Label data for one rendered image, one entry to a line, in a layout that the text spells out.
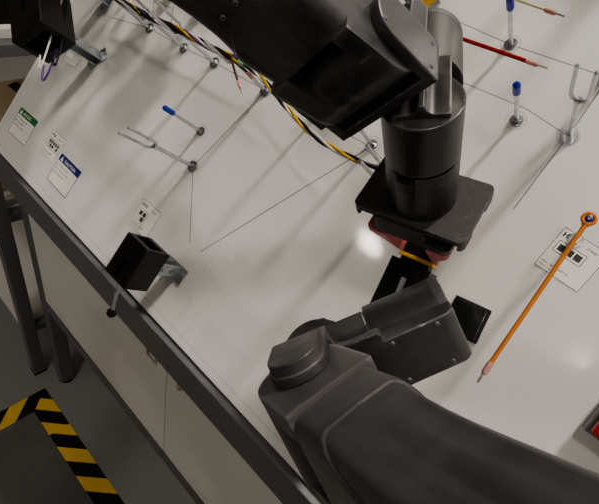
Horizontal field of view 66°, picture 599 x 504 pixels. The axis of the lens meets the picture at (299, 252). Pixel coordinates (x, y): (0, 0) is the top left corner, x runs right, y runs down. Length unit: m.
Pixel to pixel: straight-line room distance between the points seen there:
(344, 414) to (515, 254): 0.36
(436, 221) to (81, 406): 1.44
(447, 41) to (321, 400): 0.27
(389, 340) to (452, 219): 0.14
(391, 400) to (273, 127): 0.52
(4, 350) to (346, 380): 1.68
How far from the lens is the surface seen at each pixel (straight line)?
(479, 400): 0.55
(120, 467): 1.58
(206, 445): 0.90
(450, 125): 0.32
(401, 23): 0.30
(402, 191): 0.37
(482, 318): 0.53
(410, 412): 0.22
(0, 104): 1.40
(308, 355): 0.26
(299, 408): 0.24
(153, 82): 0.86
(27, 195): 1.02
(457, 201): 0.41
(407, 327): 0.31
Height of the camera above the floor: 1.43
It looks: 39 degrees down
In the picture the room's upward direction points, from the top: 15 degrees clockwise
